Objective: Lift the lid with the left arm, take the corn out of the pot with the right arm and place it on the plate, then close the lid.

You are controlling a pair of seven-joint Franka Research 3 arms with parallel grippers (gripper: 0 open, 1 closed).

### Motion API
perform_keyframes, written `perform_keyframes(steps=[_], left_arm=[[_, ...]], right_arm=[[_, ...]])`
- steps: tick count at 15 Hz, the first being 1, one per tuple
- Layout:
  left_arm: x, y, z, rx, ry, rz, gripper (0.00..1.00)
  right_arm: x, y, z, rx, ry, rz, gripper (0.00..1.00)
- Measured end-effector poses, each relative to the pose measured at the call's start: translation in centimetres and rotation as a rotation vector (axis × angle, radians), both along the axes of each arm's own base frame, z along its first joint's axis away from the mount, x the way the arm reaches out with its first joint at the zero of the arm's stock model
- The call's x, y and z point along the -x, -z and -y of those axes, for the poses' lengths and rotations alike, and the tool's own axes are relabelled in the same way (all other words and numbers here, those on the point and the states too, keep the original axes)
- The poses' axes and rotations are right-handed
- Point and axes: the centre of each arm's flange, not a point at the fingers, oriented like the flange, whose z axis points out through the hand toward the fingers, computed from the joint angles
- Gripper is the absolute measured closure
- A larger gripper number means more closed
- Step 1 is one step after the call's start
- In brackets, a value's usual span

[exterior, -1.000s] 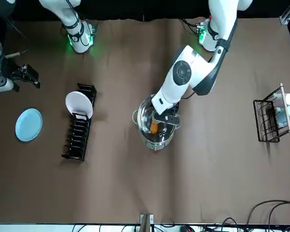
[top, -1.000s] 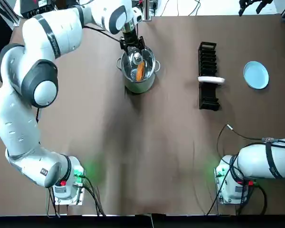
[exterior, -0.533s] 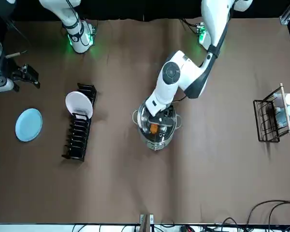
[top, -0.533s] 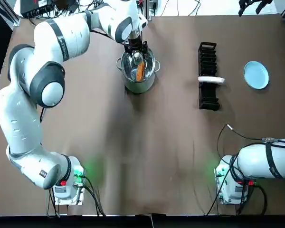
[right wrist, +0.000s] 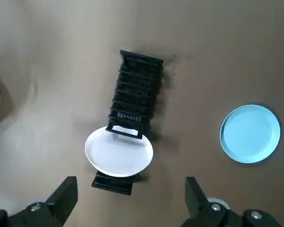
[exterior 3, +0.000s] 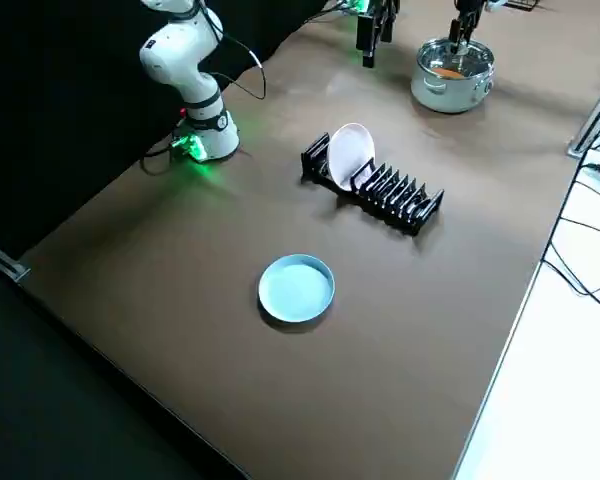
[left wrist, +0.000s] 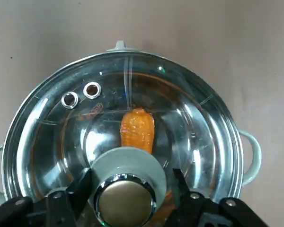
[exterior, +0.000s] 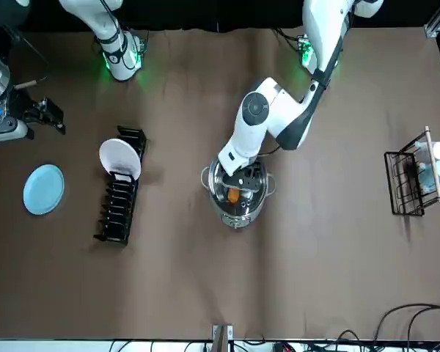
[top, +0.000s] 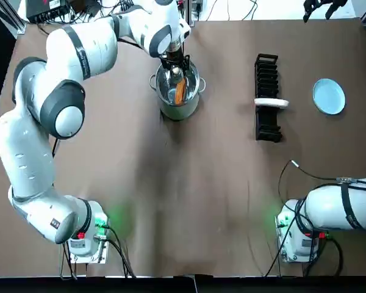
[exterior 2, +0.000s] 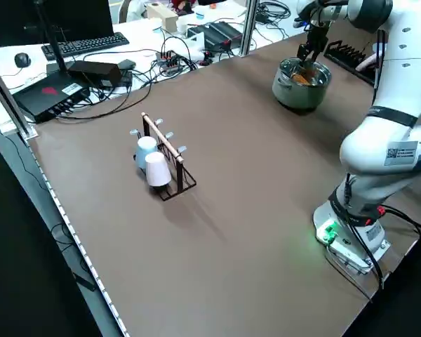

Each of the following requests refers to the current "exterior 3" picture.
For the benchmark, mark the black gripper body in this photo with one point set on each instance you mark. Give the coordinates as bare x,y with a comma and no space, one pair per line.
382,6
469,7

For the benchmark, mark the glass lid with knob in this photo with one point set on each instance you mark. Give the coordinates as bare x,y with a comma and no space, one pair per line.
477,56

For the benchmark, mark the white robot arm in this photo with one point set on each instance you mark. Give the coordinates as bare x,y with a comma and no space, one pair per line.
180,60

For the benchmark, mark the pale green steel pot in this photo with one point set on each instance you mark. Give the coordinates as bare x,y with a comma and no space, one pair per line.
440,97

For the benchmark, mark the white round plate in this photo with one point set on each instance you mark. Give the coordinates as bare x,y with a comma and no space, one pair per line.
350,155

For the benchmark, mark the light blue round plate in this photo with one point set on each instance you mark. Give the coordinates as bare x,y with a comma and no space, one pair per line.
296,289

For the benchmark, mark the black dish rack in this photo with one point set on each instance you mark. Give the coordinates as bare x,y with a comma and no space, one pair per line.
405,210

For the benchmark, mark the aluminium frame profile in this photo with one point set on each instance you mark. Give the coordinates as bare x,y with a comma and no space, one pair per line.
592,120
10,267

